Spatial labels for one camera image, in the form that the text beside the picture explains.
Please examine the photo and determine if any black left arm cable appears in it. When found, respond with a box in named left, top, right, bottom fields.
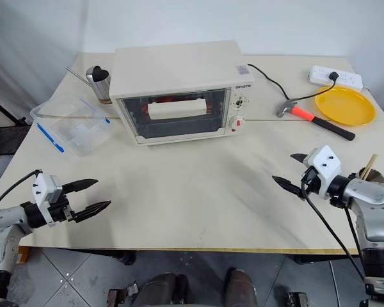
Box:
left=0, top=169, right=41, bottom=213

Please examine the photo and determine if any white power strip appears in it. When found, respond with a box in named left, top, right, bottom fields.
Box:
left=307, top=65, right=364, bottom=90

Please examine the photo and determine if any wooden chopstick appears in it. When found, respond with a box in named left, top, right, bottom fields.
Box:
left=358, top=155, right=376, bottom=180
left=360, top=153, right=379, bottom=180

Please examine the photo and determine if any white toaster oven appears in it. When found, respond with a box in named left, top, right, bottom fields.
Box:
left=110, top=40, right=255, bottom=146

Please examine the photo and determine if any dark round chopstick holder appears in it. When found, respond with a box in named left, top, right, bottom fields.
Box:
left=355, top=168, right=384, bottom=185

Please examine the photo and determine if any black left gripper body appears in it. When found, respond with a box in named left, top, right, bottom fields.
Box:
left=47, top=188, right=76, bottom=225

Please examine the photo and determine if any clear container with blue clips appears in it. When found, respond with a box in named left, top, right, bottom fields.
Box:
left=29, top=95, right=113, bottom=158

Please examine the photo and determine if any yellow plastic plate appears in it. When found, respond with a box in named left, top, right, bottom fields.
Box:
left=314, top=85, right=377, bottom=127

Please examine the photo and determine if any dark rounded shape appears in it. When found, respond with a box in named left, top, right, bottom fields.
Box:
left=136, top=271, right=190, bottom=307
left=223, top=267, right=259, bottom=307

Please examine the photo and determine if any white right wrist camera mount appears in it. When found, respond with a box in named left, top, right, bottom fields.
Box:
left=303, top=145, right=342, bottom=201

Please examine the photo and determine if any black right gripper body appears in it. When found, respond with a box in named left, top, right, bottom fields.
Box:
left=298, top=166, right=323, bottom=201

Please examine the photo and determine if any glass oven door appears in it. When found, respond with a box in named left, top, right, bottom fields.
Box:
left=116, top=88, right=232, bottom=143

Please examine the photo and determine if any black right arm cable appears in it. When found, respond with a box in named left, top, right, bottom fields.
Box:
left=300, top=180, right=367, bottom=284

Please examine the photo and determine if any black tripod stand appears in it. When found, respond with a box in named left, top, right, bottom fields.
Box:
left=0, top=92, right=32, bottom=126

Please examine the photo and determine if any hammer with orange black handle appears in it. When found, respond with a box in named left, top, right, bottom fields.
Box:
left=276, top=99, right=356, bottom=142

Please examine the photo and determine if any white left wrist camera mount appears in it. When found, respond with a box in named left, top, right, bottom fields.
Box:
left=31, top=174, right=63, bottom=228

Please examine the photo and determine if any steel cup with heart lid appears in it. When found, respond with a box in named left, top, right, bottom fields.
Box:
left=84, top=65, right=113, bottom=105

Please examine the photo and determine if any black power cable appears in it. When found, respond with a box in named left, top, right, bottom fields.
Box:
left=246, top=63, right=340, bottom=104

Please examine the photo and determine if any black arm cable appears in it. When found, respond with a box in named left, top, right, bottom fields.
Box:
left=0, top=169, right=41, bottom=213
left=300, top=180, right=367, bottom=284

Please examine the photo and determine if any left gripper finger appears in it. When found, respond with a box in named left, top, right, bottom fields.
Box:
left=62, top=178, right=99, bottom=194
left=72, top=200, right=112, bottom=224

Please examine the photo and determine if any black mesh crate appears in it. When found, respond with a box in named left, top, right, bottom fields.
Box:
left=0, top=125, right=32, bottom=158

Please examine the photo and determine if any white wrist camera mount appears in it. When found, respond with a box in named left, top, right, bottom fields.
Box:
left=31, top=174, right=63, bottom=228
left=303, top=145, right=342, bottom=201

